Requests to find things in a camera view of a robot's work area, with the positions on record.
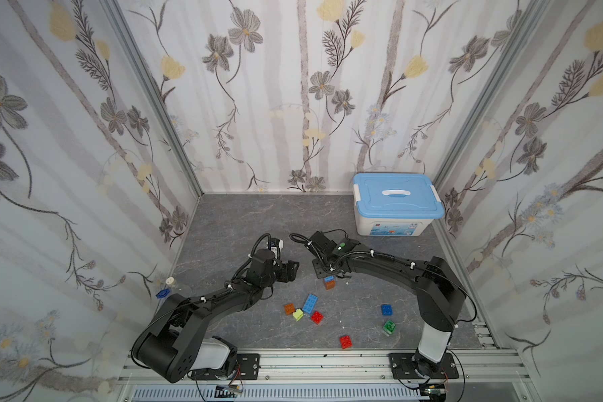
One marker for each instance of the red lego brick left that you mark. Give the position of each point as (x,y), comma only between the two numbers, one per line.
(317,317)

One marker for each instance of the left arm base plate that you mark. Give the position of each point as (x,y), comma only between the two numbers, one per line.
(244,366)

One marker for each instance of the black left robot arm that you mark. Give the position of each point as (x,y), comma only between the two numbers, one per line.
(174,344)

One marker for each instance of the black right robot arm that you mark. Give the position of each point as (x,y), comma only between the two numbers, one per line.
(440,294)

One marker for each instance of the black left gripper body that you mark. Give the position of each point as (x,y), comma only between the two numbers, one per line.
(284,270)

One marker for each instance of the brown-orange lego brick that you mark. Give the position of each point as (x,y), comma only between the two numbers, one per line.
(289,309)

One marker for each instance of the light blue long lego brick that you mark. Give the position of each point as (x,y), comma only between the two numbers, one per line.
(310,303)

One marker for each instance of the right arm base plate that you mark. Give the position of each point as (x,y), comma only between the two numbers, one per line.
(405,366)

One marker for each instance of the white perforated cable tray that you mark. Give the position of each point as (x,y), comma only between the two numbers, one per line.
(328,392)

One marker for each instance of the clear bottle white cap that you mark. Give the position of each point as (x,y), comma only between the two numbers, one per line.
(172,284)

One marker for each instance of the lime green lego brick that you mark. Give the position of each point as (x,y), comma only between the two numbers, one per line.
(298,314)

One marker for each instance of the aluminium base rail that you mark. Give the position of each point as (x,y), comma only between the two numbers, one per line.
(361,366)

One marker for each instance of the red lego brick front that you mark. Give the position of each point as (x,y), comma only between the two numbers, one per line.
(345,342)

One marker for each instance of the clear bottle blue cap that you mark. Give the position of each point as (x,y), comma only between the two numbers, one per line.
(163,293)

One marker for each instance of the blue small lego brick right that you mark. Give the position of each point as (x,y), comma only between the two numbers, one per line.
(386,310)

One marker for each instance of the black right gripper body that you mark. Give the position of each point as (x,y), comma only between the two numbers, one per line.
(324,264)

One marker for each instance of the red lego brick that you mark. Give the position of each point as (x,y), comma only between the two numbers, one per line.
(345,342)
(317,317)

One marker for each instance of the blue lid storage box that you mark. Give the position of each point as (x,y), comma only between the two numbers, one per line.
(394,204)

